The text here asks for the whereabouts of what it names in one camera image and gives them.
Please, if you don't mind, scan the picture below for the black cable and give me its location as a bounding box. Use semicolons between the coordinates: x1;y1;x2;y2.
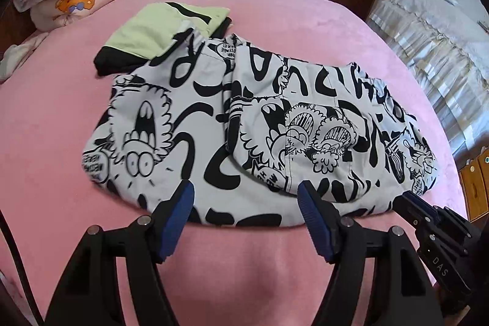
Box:
0;208;45;326

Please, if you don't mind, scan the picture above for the pink bed sheet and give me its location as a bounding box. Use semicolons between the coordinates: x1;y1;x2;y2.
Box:
1;0;466;325

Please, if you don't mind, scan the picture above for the black white graffiti print garment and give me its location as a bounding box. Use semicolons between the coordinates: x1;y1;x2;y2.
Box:
81;28;439;227

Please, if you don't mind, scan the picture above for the light green garment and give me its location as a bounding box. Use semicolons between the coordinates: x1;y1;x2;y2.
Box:
94;2;232;77

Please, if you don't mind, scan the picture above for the small white cloth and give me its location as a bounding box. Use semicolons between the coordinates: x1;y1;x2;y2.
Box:
0;31;49;83

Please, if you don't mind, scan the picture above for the wooden drawer cabinet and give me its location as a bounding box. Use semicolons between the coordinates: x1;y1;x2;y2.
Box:
459;147;488;222

